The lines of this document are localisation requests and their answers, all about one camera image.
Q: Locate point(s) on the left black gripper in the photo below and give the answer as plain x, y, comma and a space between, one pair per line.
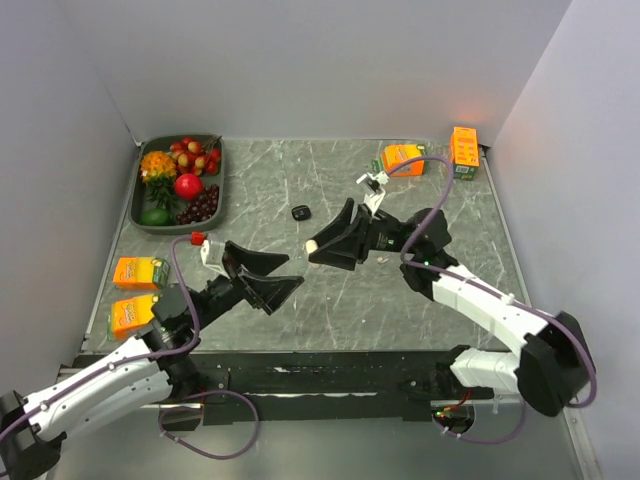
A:
267, 292

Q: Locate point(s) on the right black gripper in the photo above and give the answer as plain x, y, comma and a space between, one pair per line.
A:
345, 252

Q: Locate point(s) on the beige earbud charging case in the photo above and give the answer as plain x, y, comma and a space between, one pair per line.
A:
311, 246

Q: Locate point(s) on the black earbud charging case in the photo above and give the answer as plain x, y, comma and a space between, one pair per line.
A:
301, 213

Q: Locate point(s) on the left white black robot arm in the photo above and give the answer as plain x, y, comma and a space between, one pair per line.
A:
152, 365

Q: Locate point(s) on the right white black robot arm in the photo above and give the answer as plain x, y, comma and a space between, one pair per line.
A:
546, 361

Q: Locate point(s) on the dark purple grape bunch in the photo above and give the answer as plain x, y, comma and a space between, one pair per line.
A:
201, 208

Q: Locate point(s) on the orange box top centre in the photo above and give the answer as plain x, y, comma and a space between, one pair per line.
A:
396, 154

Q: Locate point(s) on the orange box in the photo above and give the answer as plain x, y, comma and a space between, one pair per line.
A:
396, 154
129, 315
141, 273

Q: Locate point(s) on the orange box upper left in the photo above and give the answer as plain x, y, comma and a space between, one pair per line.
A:
141, 273

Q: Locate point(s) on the red toy apple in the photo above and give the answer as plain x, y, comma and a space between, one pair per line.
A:
188, 186

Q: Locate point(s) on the green toy avocado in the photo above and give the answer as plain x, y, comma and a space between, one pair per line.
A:
156, 217

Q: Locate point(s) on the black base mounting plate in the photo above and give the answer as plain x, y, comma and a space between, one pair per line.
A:
326, 385

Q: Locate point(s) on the orange box lower left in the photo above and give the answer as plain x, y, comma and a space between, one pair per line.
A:
129, 315

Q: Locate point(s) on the red yellow cherry bunch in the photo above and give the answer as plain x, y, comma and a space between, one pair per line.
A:
197, 157

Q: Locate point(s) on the dark green fruit tray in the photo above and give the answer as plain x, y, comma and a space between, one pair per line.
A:
139, 202

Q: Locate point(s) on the orange yellow toy pineapple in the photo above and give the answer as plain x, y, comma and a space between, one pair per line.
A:
158, 173

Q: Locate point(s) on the orange green carton upright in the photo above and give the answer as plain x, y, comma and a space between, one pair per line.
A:
464, 152

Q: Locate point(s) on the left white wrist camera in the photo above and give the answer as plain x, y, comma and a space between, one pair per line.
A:
211, 251

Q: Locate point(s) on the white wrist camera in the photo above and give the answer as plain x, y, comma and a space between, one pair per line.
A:
373, 187
211, 251

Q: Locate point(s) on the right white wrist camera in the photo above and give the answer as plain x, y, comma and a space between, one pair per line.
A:
373, 187

